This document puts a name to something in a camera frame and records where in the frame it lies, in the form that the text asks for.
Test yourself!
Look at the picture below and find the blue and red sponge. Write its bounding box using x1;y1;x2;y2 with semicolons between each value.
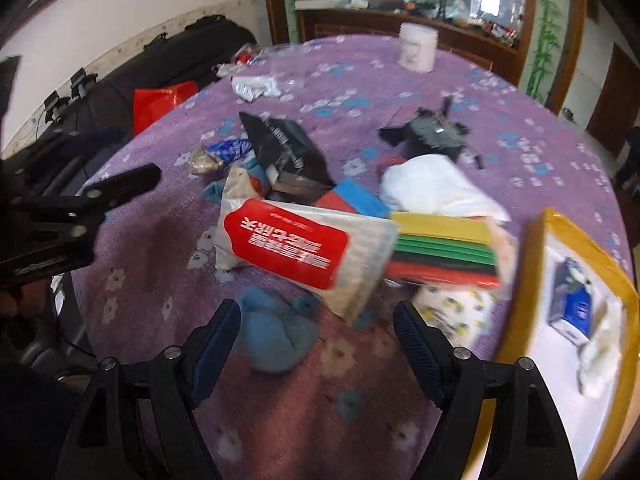
315;178;391;220

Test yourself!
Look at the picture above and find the colourful sponge cloth pack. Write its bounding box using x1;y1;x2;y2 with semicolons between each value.
382;211;506;291

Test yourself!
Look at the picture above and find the clear plastic packet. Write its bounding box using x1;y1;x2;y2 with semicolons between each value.
231;75;283;101

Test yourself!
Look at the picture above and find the yellow-taped white box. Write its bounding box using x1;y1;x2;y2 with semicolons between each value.
492;207;640;480

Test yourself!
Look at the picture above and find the black sofa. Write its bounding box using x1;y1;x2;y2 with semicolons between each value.
0;15;258;386

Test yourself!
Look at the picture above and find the white plastic jar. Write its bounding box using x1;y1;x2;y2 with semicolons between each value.
397;23;438;73

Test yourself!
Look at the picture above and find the lemon print tissue pack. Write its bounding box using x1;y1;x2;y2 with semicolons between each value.
412;285;501;348

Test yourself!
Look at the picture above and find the black clamp device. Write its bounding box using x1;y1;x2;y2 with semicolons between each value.
69;69;98;101
44;91;71;123

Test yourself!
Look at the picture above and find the blue snack packet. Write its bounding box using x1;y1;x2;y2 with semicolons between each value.
206;137;253;163

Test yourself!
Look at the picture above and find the purple floral tablecloth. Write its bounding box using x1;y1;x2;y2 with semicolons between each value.
70;34;633;480

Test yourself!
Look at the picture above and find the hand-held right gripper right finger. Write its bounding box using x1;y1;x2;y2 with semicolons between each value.
392;300;588;480

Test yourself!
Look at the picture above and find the blue tissue pack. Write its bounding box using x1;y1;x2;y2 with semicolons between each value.
547;257;596;346

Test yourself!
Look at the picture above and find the wooden door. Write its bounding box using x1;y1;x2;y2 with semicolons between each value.
585;42;640;158

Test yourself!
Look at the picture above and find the bamboo print glass panel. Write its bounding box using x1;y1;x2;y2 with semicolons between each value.
520;0;571;101

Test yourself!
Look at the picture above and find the gold wrapper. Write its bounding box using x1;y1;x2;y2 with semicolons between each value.
189;146;226;176

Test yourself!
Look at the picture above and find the black packaging bag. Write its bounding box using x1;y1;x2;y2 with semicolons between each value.
239;111;337;196

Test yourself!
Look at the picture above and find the red label tissue pack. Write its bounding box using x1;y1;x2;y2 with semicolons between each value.
215;167;401;323

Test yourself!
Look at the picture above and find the red and white packet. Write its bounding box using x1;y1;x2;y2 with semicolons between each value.
232;42;261;66

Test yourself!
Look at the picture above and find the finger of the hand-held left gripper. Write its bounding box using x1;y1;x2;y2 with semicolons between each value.
0;127;127;196
0;162;164;262

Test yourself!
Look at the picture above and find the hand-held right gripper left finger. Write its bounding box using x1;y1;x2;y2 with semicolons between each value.
57;300;242;480

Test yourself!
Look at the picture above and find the red plastic bag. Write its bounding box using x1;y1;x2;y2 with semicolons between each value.
132;81;198;137

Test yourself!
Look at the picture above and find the blue towel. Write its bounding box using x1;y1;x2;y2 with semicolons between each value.
235;287;321;375

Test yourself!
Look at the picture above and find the wooden mirror cabinet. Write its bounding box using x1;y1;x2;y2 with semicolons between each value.
260;0;541;66

